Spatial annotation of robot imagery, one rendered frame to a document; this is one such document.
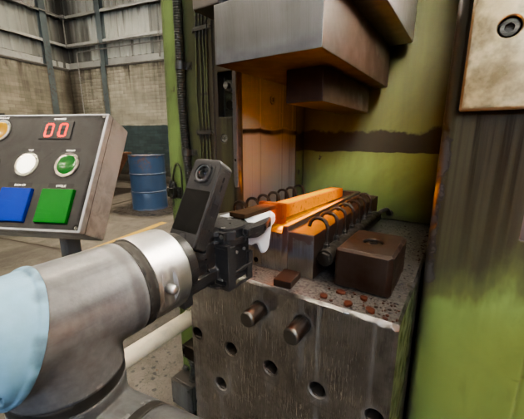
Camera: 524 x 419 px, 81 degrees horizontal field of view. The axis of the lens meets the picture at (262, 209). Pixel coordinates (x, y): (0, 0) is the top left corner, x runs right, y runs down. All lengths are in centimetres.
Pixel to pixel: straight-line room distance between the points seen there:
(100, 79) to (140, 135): 188
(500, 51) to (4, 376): 62
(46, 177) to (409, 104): 89
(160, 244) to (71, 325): 10
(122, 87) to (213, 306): 871
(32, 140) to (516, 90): 92
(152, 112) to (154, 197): 366
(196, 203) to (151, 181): 483
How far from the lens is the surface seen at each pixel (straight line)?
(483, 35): 58
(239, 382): 66
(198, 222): 36
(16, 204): 83
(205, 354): 68
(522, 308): 64
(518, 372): 69
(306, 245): 51
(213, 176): 37
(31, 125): 91
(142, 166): 518
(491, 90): 56
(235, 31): 58
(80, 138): 81
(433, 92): 93
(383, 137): 94
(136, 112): 882
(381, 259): 48
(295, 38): 52
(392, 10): 68
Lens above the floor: 115
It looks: 13 degrees down
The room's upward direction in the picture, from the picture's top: straight up
